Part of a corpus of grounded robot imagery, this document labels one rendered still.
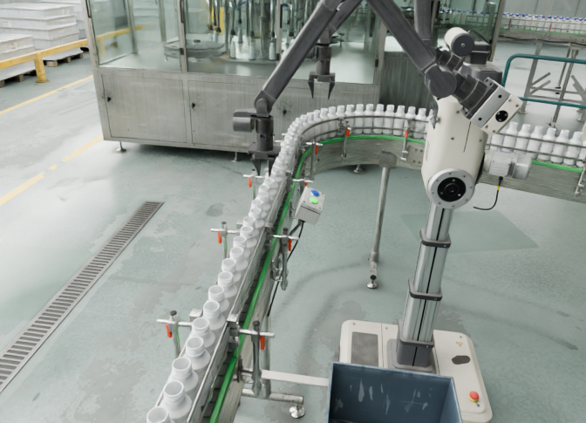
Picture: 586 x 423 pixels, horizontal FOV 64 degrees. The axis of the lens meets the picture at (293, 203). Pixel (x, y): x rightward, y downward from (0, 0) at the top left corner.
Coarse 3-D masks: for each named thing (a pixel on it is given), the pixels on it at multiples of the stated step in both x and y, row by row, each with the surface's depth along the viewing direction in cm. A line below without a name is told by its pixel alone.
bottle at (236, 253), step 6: (234, 252) 130; (240, 252) 130; (234, 258) 128; (240, 258) 128; (240, 264) 128; (246, 264) 130; (240, 270) 128; (246, 270) 130; (246, 282) 132; (246, 288) 133
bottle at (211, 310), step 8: (208, 304) 109; (216, 304) 109; (208, 312) 106; (216, 312) 107; (208, 320) 107; (216, 320) 108; (224, 320) 110; (216, 328) 107; (216, 336) 108; (224, 336) 110; (216, 344) 109; (224, 344) 111; (216, 360) 112; (224, 360) 113
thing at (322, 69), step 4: (316, 60) 180; (320, 60) 178; (316, 64) 180; (320, 64) 178; (324, 64) 178; (328, 64) 179; (316, 68) 181; (320, 68) 179; (324, 68) 179; (328, 68) 180; (312, 72) 183; (316, 72) 181; (320, 72) 180; (324, 72) 180; (328, 72) 181; (332, 72) 185; (312, 76) 181; (316, 76) 180; (320, 76) 180; (324, 76) 180; (328, 76) 180; (332, 76) 179
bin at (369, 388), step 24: (312, 384) 118; (336, 384) 125; (360, 384) 124; (384, 384) 123; (408, 384) 121; (432, 384) 120; (336, 408) 129; (360, 408) 128; (384, 408) 127; (408, 408) 125; (432, 408) 124; (456, 408) 111
